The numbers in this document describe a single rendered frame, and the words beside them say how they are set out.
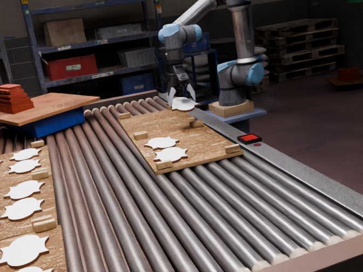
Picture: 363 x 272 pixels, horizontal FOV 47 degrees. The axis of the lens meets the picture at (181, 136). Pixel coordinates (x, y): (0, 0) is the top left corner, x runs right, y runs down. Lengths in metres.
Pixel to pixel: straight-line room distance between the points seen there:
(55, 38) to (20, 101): 3.71
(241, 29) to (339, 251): 1.41
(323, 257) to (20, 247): 0.75
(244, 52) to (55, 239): 1.38
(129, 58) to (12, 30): 1.71
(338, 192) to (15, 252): 0.91
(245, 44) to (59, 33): 4.19
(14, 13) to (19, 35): 0.32
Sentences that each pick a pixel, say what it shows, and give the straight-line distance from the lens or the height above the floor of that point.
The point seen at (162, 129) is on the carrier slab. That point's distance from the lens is 1.96.
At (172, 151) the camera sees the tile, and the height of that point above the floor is 0.95.
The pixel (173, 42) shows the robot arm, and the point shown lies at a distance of 1.84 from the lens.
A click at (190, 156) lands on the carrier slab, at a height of 0.94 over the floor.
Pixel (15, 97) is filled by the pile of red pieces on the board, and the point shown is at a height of 1.12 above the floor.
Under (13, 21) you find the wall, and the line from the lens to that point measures 6.63.
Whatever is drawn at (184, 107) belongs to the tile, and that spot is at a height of 1.05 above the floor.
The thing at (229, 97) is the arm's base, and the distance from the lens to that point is 2.29.
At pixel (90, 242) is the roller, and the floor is 0.92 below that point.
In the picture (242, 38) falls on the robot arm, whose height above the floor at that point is 1.28.
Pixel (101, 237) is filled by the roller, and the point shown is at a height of 0.91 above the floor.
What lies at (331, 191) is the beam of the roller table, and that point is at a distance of 1.32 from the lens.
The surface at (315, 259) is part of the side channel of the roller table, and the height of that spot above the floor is 0.95.
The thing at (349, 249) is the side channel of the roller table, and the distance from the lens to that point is 1.01.
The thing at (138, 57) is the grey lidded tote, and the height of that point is 0.76.
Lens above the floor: 1.51
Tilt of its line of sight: 18 degrees down
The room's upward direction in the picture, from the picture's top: 7 degrees counter-clockwise
